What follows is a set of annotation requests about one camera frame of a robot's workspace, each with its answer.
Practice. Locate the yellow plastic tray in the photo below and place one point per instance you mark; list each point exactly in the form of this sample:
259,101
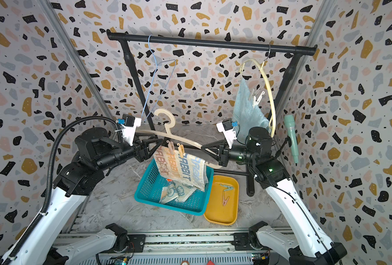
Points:
216,213

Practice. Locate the yellow clothespin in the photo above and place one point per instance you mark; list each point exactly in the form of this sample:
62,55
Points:
181,150

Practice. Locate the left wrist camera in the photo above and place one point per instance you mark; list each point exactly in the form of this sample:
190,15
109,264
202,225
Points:
127,127

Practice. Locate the white clothespin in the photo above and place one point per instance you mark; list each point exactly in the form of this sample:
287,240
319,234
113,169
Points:
257,99
252,95

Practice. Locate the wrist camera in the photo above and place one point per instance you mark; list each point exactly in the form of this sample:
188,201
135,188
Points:
227,128
127,127

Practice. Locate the light teal towel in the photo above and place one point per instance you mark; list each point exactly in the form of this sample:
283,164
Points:
244,115

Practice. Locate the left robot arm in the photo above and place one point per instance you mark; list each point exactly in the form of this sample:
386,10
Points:
68,189

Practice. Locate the beige plastic hanger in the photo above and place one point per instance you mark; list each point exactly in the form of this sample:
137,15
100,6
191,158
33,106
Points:
193,135

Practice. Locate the black clothes rack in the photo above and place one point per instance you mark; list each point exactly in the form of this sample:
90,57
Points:
297,51

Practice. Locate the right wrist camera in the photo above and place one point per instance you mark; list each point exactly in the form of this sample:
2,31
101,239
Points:
227,128

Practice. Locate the cream towel blue cartoon print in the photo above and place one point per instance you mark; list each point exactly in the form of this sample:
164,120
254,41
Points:
176,192

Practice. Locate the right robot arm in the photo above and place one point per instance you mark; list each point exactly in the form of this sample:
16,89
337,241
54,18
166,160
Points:
311,246

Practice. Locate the teal plastic basket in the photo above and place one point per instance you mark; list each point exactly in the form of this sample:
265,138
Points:
151,185

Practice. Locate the cream RABBIT lettered towel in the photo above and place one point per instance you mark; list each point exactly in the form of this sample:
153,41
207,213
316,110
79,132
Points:
187,169

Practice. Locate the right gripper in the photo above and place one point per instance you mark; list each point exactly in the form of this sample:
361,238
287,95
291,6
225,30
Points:
222,155

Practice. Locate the cream plastic hanger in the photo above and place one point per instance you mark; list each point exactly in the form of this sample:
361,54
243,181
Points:
260,67

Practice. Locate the beige pink clothespin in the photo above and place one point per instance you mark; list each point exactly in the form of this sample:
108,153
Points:
171,147

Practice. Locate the aluminium rail base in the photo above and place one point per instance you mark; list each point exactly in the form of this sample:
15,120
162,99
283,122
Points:
183,247

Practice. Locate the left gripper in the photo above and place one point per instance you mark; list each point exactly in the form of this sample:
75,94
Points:
139,146

